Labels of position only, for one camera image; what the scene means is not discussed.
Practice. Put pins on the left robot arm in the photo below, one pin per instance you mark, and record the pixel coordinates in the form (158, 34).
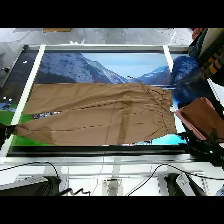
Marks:
(40, 188)

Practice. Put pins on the heap of clothes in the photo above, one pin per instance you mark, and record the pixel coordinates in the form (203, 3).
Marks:
(210, 56)

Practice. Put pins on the pink folded garment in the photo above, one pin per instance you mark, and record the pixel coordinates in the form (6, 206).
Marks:
(181, 116)

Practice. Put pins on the silver frame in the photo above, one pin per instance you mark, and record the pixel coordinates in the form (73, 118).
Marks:
(113, 187)

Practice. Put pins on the brown pants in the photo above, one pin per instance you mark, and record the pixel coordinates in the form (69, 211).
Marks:
(100, 113)

